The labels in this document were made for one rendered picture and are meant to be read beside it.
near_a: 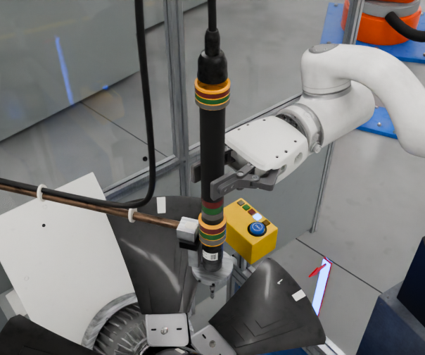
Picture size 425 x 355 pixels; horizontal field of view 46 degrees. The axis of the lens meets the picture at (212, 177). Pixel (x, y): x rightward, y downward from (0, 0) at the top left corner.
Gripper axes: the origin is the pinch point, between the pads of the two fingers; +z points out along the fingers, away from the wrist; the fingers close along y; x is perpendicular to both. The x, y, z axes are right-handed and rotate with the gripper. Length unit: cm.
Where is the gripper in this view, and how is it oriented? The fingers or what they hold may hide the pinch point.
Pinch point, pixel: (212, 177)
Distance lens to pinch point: 71.6
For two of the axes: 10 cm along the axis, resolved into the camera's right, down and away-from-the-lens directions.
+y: -6.2, -5.3, 5.8
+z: -7.8, 4.2, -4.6
